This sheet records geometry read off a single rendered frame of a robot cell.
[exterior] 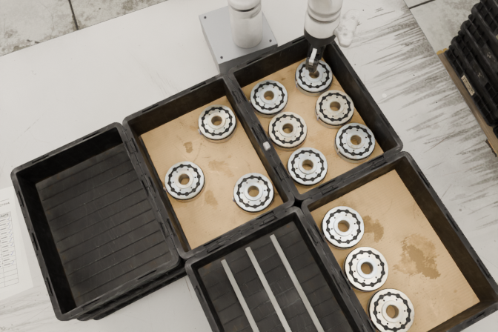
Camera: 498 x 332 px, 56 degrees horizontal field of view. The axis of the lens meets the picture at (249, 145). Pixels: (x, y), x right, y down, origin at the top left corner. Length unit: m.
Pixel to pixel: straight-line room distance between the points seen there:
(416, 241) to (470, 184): 0.31
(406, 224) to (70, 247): 0.85
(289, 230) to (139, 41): 0.82
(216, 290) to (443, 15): 1.89
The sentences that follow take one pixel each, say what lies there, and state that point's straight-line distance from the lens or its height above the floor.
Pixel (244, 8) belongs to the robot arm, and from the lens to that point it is 1.29.
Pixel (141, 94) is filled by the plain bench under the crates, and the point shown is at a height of 0.70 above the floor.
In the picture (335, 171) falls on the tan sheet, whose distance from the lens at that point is 1.26.
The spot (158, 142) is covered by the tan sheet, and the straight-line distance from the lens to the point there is 1.31.
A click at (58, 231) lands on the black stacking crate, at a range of 1.33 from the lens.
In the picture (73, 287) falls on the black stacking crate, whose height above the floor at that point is 0.83.
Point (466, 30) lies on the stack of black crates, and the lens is 2.13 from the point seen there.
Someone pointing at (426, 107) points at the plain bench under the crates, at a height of 0.70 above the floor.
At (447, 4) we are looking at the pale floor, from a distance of 2.67.
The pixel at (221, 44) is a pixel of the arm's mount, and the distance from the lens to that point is 1.46.
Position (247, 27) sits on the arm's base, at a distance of 1.36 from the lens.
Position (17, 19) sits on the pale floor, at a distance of 2.82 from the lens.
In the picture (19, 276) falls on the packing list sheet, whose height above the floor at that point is 0.70.
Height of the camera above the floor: 2.02
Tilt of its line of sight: 69 degrees down
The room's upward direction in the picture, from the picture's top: 8 degrees counter-clockwise
